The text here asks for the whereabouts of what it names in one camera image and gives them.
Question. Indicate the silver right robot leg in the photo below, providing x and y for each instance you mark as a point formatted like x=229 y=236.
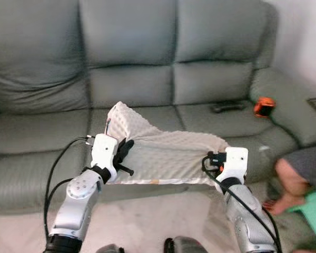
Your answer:
x=187 y=245

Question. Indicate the orange black gadget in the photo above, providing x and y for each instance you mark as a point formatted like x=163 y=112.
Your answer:
x=264 y=107

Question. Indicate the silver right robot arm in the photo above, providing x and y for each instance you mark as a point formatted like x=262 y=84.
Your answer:
x=247 y=216

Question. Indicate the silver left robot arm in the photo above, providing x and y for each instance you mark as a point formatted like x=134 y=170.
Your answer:
x=79 y=200

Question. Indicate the silver robot leg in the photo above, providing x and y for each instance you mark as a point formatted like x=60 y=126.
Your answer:
x=187 y=245
x=109 y=249

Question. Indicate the beige dimpled pillow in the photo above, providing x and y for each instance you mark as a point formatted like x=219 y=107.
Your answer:
x=168 y=155

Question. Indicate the green leather sofa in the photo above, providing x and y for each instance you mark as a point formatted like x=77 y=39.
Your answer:
x=131 y=52

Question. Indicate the black game controller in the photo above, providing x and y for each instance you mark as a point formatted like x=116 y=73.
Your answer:
x=227 y=107

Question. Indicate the silver left robot leg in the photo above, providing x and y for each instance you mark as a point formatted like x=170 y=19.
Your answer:
x=109 y=249

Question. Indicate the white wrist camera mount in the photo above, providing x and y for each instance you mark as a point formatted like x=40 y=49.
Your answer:
x=104 y=150
x=236 y=163

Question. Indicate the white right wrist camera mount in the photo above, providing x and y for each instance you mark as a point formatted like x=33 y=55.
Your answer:
x=236 y=163

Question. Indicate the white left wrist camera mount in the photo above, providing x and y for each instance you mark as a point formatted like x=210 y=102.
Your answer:
x=104 y=150

